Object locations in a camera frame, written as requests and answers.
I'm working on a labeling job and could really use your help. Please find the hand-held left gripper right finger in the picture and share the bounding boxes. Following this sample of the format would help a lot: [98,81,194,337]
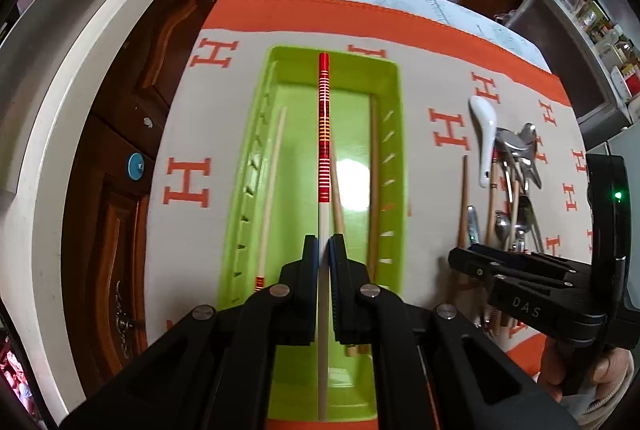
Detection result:
[327,234,586,430]

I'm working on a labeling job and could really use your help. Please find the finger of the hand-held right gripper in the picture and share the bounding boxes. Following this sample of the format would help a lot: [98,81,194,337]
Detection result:
[468,244,591,272]
[448,249,592,284]

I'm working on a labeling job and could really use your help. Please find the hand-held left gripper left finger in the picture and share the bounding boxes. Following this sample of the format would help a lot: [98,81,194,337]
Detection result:
[60,234,321,430]

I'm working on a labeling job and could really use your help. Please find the large patterned metal spoon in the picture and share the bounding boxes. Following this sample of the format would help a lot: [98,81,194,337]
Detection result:
[494,127,527,251]

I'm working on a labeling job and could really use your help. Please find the red striped chopstick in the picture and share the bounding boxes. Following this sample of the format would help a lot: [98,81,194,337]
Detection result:
[254,106,289,295]
[317,52,331,422]

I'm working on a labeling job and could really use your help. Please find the green plastic tray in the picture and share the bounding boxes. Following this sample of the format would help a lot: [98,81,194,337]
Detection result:
[216,45,412,423]

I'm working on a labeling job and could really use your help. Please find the person's right hand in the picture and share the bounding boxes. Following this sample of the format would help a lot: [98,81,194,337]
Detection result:
[540,339,637,399]

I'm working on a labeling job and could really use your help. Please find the metal chopstick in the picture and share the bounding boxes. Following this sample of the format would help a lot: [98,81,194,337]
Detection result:
[466,205,482,247]

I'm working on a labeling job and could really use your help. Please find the light wooden chopstick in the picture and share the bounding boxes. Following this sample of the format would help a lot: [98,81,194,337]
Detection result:
[507,180,521,251]
[327,142,361,357]

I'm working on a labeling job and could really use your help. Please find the brown wooden chopstick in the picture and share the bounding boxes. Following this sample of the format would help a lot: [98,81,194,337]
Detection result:
[455,154,470,251]
[358,96,380,357]

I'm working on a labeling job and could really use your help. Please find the white ceramic spoon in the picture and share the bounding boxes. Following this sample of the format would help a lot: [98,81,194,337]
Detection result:
[468,96,498,188]

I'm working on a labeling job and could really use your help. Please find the orange beige lettered blanket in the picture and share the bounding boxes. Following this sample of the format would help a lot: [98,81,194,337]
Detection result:
[145,0,608,430]

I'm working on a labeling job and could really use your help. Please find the stainless steel sink unit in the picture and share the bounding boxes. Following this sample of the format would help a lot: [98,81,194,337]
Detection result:
[505,0,616,121]

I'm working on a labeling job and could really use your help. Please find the cluster of kitchen jars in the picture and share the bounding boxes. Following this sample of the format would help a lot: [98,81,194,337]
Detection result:
[520,0,640,111]

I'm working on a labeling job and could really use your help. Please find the brown wooden kitchen cabinet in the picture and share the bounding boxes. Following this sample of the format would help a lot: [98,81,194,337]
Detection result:
[60,0,531,391]

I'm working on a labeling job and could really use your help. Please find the white kitchen countertop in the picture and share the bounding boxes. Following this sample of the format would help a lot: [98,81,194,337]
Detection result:
[0,0,551,426]

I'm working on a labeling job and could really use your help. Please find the colourful printed picture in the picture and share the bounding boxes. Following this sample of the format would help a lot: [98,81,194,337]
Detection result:
[0,330,36,416]

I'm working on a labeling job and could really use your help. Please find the blue round wall hook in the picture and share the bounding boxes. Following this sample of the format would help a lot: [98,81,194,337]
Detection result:
[126,152,146,181]

